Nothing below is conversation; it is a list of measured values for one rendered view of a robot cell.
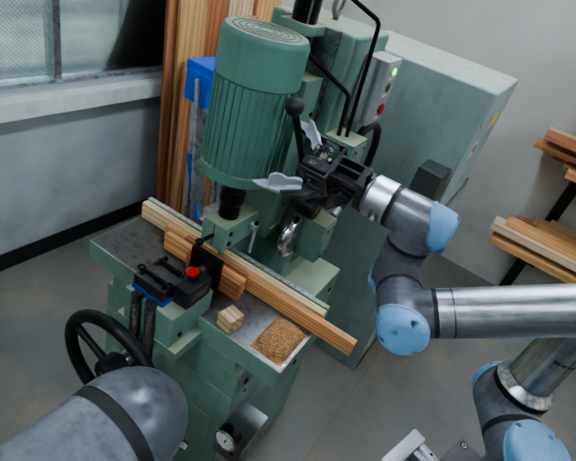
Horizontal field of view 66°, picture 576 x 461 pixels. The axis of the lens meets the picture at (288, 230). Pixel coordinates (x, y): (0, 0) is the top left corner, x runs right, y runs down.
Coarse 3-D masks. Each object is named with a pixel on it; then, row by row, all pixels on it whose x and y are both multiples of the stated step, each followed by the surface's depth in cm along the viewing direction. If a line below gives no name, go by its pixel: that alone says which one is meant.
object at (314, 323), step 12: (168, 228) 121; (252, 276) 113; (252, 288) 113; (264, 288) 111; (264, 300) 113; (276, 300) 111; (288, 300) 110; (288, 312) 110; (300, 312) 108; (312, 312) 108; (300, 324) 109; (312, 324) 107; (324, 324) 106; (324, 336) 107; (336, 336) 105; (348, 336) 105; (348, 348) 104
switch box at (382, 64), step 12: (372, 60) 104; (384, 60) 103; (396, 60) 107; (372, 72) 105; (384, 72) 104; (396, 72) 110; (372, 84) 106; (384, 84) 107; (360, 96) 109; (372, 96) 107; (348, 108) 112; (360, 108) 110; (372, 108) 109; (360, 120) 111; (372, 120) 113
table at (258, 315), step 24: (96, 240) 116; (120, 240) 118; (144, 240) 121; (120, 264) 112; (120, 312) 103; (216, 312) 106; (264, 312) 110; (192, 336) 102; (216, 336) 103; (240, 336) 102; (312, 336) 108; (240, 360) 102; (264, 360) 98; (288, 360) 100
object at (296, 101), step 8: (296, 96) 78; (288, 104) 77; (296, 104) 77; (288, 112) 78; (296, 112) 78; (296, 120) 81; (296, 128) 83; (296, 136) 86; (296, 144) 88; (304, 200) 110; (312, 200) 110; (296, 208) 112; (304, 208) 110; (312, 208) 110; (320, 208) 114; (304, 216) 112; (312, 216) 111
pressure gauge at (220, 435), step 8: (224, 424) 107; (232, 424) 107; (216, 432) 106; (224, 432) 105; (232, 432) 105; (216, 440) 108; (232, 440) 104; (240, 440) 107; (224, 448) 108; (232, 448) 106
